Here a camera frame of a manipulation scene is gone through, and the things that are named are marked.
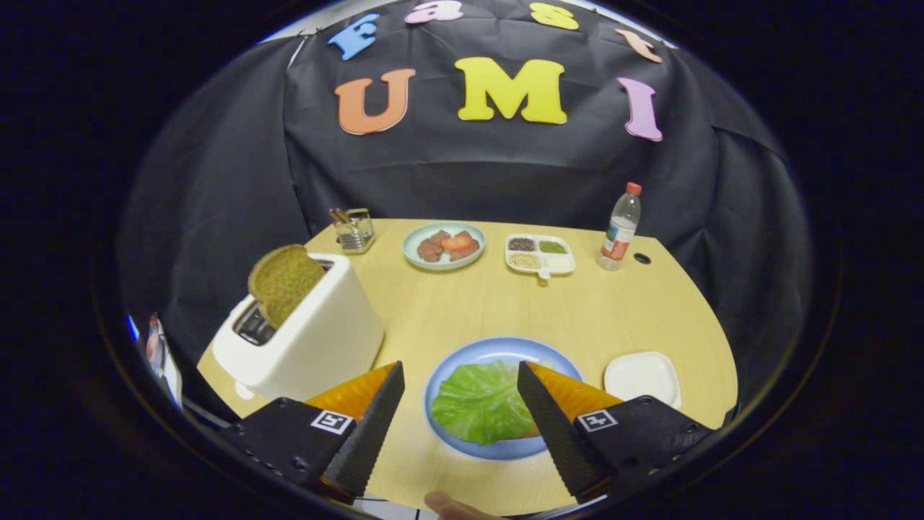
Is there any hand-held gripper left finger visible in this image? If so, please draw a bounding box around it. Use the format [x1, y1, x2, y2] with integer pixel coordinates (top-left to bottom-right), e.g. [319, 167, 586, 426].
[217, 360, 406, 505]

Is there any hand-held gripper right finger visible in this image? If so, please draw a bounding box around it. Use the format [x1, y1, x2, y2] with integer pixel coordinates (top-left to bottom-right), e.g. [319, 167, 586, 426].
[516, 360, 715, 505]

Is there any green lettuce leaf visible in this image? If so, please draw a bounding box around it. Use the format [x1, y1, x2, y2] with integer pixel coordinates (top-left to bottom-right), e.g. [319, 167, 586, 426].
[431, 360, 553, 446]

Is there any brown toast slice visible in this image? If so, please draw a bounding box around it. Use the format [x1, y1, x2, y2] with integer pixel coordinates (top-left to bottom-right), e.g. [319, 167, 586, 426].
[248, 244, 327, 331]

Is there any white toaster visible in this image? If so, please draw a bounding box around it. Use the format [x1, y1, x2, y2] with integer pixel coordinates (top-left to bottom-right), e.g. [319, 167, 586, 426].
[212, 253, 385, 402]

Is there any small white plate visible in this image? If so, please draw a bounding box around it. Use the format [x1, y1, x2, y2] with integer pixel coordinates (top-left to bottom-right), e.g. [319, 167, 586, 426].
[603, 352, 682, 410]

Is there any blue plate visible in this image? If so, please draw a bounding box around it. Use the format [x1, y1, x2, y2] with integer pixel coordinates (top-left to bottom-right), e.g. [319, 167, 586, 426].
[423, 337, 584, 462]

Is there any white divided condiment dish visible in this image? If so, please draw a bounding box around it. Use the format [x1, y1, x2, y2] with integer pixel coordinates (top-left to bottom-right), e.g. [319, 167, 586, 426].
[504, 233, 577, 280]

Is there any pale green plate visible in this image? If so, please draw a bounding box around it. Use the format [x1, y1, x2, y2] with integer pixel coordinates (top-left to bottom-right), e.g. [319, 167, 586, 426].
[402, 222, 487, 272]

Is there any clear bottle with red cap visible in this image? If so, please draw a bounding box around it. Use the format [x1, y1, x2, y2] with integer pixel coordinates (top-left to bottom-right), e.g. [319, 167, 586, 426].
[597, 181, 642, 272]

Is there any white and blue object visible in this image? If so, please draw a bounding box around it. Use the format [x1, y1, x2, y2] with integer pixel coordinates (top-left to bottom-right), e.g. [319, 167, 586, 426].
[128, 312, 185, 409]

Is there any black backdrop cloth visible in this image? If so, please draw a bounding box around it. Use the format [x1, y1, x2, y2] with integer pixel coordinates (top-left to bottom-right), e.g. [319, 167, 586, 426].
[119, 0, 813, 434]

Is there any metal wire utensil holder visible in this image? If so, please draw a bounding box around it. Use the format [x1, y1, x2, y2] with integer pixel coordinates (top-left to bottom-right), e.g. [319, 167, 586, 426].
[329, 208, 376, 254]

